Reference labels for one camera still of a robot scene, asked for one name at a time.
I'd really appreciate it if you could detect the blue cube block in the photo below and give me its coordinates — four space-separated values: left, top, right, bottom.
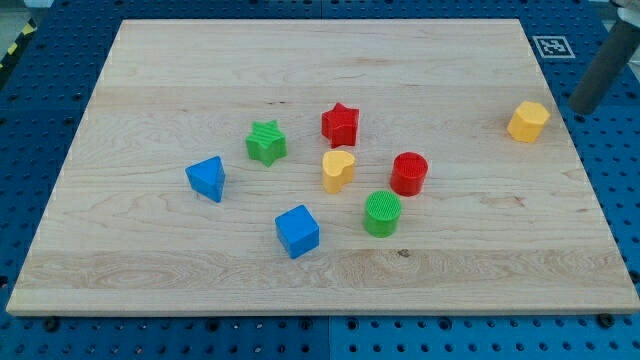
275 205 320 259

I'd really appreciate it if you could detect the blue triangle block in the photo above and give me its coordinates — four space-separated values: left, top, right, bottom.
185 156 226 203

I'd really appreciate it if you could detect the green star block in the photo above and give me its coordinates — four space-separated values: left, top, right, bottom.
245 120 287 167

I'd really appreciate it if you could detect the yellow hexagon block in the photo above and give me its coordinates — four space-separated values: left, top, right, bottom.
507 101 551 143

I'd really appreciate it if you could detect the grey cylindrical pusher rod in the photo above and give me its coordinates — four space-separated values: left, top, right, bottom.
568 17 639 115

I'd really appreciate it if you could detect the white fiducial marker tag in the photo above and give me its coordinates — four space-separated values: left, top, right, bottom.
532 35 575 59

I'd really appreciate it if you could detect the yellow heart block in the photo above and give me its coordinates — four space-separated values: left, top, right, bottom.
322 150 356 194

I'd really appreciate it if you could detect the green cylinder block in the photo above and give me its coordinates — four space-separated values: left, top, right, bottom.
363 190 402 238

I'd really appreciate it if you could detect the red cylinder block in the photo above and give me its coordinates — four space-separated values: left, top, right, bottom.
390 152 429 197

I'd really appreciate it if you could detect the red star block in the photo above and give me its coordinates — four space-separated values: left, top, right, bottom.
321 103 360 148

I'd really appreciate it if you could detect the wooden board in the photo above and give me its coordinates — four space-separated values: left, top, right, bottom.
7 19 639 316

